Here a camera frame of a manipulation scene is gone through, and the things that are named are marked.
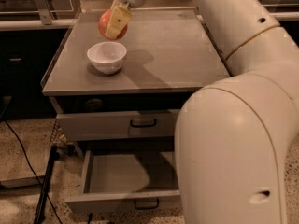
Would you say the grey upper drawer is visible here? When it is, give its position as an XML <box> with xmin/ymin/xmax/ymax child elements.
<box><xmin>57</xmin><ymin>109</ymin><xmax>179</xmax><ymax>141</ymax></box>

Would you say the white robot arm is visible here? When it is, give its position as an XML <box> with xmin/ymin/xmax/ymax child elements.
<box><xmin>175</xmin><ymin>0</ymin><xmax>299</xmax><ymax>224</ymax></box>

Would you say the white ceramic bowl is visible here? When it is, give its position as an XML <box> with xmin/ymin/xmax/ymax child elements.
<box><xmin>87</xmin><ymin>42</ymin><xmax>127</xmax><ymax>75</ymax></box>

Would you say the dark lab counter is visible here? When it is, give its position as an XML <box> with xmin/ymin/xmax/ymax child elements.
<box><xmin>0</xmin><ymin>11</ymin><xmax>299</xmax><ymax>121</ymax></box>

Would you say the grey open middle drawer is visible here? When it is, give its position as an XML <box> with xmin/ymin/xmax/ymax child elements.
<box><xmin>65</xmin><ymin>142</ymin><xmax>180</xmax><ymax>214</ymax></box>

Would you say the grey drawer cabinet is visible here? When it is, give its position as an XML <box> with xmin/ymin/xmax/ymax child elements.
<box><xmin>40</xmin><ymin>7</ymin><xmax>232</xmax><ymax>161</ymax></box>

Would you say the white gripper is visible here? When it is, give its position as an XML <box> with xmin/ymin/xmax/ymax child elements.
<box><xmin>105</xmin><ymin>0</ymin><xmax>147</xmax><ymax>39</ymax></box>

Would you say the red apple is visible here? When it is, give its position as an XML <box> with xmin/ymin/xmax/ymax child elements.
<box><xmin>98</xmin><ymin>9</ymin><xmax>127</xmax><ymax>40</ymax></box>

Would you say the black floor cable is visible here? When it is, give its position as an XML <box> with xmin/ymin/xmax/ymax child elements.
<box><xmin>0</xmin><ymin>117</ymin><xmax>64</xmax><ymax>224</ymax></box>

